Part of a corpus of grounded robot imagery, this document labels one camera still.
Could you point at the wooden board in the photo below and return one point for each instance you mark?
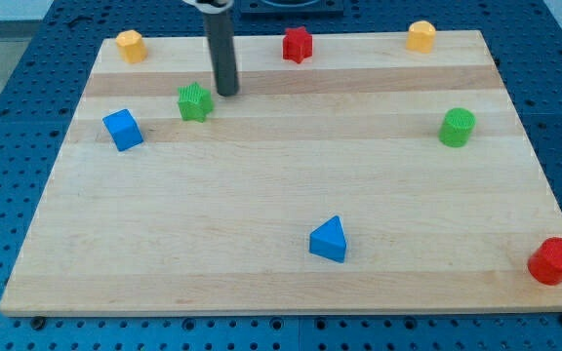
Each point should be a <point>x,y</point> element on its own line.
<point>214,218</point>

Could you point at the green star block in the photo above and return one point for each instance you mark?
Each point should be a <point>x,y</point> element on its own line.
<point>194,103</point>

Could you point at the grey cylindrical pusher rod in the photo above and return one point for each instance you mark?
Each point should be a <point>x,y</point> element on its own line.
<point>219,32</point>

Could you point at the blue triangle block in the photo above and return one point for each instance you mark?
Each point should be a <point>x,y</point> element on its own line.
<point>328,240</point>

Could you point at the red cylinder block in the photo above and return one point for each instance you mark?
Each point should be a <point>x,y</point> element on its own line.
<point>545,264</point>

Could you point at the red star block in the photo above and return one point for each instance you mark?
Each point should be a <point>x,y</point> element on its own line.
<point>297,44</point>

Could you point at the green cylinder block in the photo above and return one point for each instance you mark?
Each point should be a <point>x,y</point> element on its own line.
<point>457,127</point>

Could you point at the blue cube block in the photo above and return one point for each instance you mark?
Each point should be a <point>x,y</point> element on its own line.
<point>123,129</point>

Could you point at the yellow hexagon block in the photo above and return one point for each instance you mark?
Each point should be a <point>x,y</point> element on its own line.
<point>130,46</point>

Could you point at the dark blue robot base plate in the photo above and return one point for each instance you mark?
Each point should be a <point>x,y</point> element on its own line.
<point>289,7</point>

